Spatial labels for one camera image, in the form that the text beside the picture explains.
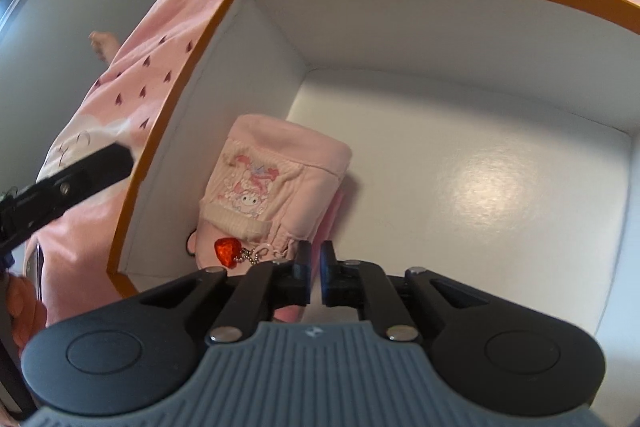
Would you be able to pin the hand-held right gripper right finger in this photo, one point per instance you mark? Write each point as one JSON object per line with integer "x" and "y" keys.
{"x": 327, "y": 259}

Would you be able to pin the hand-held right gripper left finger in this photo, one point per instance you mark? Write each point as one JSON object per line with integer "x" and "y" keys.
{"x": 303, "y": 259}

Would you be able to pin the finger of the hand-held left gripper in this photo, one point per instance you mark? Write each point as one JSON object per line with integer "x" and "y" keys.
{"x": 85, "y": 174}

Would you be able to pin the pink cartoon print pouch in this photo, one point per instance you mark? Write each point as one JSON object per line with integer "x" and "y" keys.
{"x": 260, "y": 167}

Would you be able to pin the orange cardboard box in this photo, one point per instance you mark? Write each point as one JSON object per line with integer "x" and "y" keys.
{"x": 450, "y": 167}

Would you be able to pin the person's left hand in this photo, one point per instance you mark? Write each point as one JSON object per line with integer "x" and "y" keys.
{"x": 27, "y": 312}

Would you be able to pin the red heart charm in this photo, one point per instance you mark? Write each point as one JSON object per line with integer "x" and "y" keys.
{"x": 226, "y": 252}

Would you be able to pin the person's foot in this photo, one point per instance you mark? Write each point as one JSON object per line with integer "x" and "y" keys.
{"x": 105, "y": 47}

